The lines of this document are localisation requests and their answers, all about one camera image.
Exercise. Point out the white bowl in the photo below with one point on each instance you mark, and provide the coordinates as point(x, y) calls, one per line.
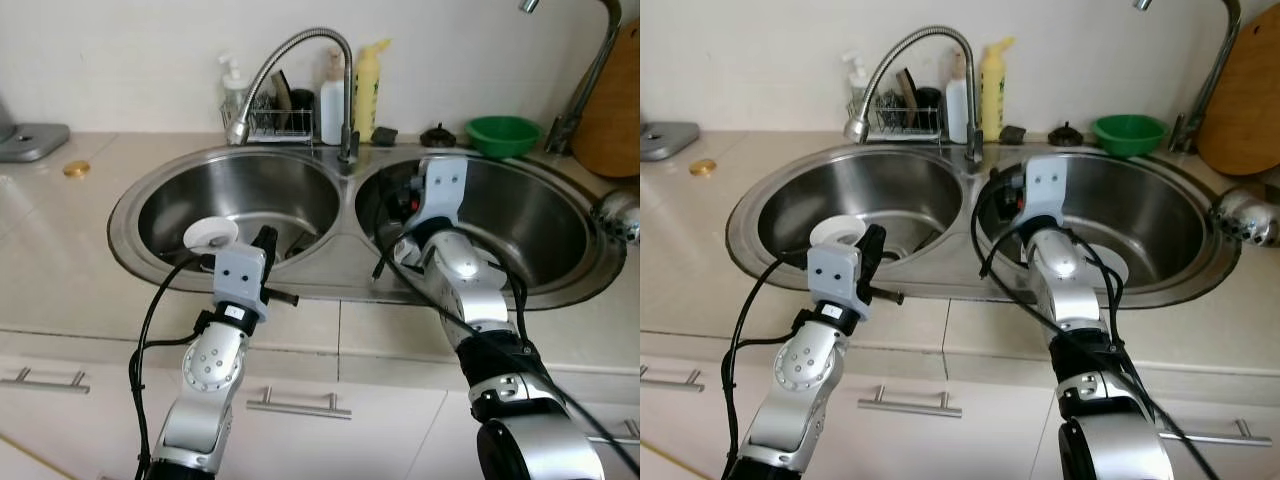
point(838, 231)
point(210, 233)

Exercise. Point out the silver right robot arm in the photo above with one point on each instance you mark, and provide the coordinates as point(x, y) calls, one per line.
point(1060, 265)
point(460, 265)

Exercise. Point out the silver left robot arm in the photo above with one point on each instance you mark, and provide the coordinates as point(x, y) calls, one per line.
point(215, 365)
point(805, 365)

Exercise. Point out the beige kitchen base cabinet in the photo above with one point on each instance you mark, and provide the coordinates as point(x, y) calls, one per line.
point(380, 400)
point(1000, 400)

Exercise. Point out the stainless steel double sink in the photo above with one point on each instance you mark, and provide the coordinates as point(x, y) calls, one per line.
point(968, 215)
point(345, 215)

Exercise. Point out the black sponge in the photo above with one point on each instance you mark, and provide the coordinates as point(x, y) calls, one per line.
point(1011, 135)
point(385, 136)

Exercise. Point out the black sink stopper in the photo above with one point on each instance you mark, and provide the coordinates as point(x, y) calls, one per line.
point(438, 137)
point(1066, 135)

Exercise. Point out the flexible silver faucet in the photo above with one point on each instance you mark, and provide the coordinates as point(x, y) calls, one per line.
point(348, 100)
point(970, 100)

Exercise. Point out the white pump bottle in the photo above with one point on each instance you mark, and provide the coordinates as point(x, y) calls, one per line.
point(330, 105)
point(957, 103)

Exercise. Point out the yellow detergent bottle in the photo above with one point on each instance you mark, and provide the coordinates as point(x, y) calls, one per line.
point(995, 90)
point(368, 90)

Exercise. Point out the green plastic bowl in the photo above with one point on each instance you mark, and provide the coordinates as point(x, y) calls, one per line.
point(1130, 137)
point(502, 138)

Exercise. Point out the black scouring pad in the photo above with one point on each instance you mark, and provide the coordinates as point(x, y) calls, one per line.
point(929, 101)
point(303, 103)

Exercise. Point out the steel wool scourer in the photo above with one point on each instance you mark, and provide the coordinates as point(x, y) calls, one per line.
point(887, 111)
point(262, 113)

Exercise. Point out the gold round lid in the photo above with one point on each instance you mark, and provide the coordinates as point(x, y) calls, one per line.
point(76, 168)
point(703, 167)

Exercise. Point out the shiny round steel object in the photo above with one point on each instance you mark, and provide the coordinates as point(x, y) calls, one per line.
point(1245, 217)
point(620, 215)

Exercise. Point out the tall dark metal faucet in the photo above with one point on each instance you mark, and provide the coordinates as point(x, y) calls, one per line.
point(1210, 80)
point(590, 80)

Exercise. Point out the wooden cutting board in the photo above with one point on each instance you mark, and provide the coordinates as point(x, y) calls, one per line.
point(615, 120)
point(1245, 110)

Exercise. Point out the silver countertop appliance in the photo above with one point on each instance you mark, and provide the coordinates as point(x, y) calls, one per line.
point(30, 142)
point(665, 140)

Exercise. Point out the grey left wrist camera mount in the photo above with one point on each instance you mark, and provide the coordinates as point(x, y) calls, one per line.
point(832, 280)
point(238, 282)

